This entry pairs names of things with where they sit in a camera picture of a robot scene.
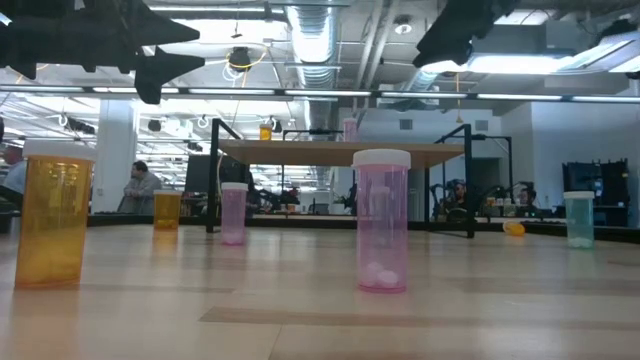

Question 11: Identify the large orange pill bottle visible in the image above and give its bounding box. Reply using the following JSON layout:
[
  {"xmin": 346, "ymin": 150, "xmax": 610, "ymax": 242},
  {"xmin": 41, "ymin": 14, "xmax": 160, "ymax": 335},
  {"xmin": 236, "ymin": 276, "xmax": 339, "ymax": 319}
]
[{"xmin": 152, "ymin": 189, "xmax": 182, "ymax": 232}]

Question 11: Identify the black cabinet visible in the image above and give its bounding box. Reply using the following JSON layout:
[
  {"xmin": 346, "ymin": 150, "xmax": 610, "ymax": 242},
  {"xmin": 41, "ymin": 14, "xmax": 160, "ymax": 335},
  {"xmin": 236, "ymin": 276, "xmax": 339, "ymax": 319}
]
[{"xmin": 562, "ymin": 158, "xmax": 631, "ymax": 227}]

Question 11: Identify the wooden shelf black metal frame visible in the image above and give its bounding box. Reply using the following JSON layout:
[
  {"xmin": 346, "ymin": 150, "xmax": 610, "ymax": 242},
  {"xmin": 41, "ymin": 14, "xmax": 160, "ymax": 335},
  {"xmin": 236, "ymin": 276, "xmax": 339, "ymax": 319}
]
[{"xmin": 205, "ymin": 117, "xmax": 514, "ymax": 240}]

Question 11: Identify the silver ventilation duct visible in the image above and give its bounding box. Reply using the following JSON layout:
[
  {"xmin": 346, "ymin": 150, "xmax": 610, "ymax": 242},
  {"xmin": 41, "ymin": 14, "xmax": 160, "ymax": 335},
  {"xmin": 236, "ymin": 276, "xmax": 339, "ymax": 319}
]
[{"xmin": 284, "ymin": 0, "xmax": 351, "ymax": 132}]

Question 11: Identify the person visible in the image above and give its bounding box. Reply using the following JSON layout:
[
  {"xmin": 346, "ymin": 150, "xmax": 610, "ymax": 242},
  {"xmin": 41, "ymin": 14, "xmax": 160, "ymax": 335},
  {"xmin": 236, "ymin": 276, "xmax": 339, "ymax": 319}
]
[
  {"xmin": 0, "ymin": 143, "xmax": 27, "ymax": 211},
  {"xmin": 514, "ymin": 185, "xmax": 539, "ymax": 217},
  {"xmin": 117, "ymin": 159, "xmax": 164, "ymax": 216},
  {"xmin": 447, "ymin": 179, "xmax": 471, "ymax": 221}
]

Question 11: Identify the white building column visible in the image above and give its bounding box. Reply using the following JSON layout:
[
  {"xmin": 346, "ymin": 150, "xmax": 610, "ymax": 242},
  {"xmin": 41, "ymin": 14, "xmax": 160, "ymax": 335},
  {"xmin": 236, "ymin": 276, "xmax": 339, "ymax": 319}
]
[{"xmin": 92, "ymin": 98, "xmax": 139, "ymax": 215}]

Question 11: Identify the medium orange pill bottle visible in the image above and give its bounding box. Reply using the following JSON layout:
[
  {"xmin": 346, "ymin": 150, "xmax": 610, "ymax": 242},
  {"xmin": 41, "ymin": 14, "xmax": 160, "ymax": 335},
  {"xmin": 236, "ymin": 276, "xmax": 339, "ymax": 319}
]
[{"xmin": 13, "ymin": 139, "xmax": 97, "ymax": 291}]

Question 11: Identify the black monitor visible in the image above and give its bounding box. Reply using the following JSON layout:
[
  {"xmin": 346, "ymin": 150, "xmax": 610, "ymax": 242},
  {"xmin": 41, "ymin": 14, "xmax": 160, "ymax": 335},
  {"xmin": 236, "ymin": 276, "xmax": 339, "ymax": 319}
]
[{"xmin": 184, "ymin": 154, "xmax": 251, "ymax": 195}]

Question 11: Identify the teal pill bottle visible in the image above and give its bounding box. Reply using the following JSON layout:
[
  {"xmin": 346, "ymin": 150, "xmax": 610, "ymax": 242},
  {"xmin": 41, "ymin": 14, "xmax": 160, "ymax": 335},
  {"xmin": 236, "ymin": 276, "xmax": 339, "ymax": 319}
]
[{"xmin": 563, "ymin": 190, "xmax": 596, "ymax": 250}]

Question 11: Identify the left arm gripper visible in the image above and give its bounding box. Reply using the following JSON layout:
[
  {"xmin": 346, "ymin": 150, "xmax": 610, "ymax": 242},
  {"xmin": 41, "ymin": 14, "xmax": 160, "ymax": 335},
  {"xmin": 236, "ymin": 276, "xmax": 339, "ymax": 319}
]
[{"xmin": 0, "ymin": 0, "xmax": 207, "ymax": 106}]

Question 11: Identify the black bar with lights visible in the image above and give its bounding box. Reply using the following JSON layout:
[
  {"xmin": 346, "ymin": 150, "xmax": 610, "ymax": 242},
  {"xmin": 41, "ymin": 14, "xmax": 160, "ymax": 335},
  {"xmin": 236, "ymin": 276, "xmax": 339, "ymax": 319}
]
[{"xmin": 0, "ymin": 83, "xmax": 640, "ymax": 104}]

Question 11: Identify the black ceiling camera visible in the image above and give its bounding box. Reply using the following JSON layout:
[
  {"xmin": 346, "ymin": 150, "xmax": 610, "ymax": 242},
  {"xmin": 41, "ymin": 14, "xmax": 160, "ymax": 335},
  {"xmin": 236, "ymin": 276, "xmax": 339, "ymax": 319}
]
[{"xmin": 227, "ymin": 45, "xmax": 254, "ymax": 72}]

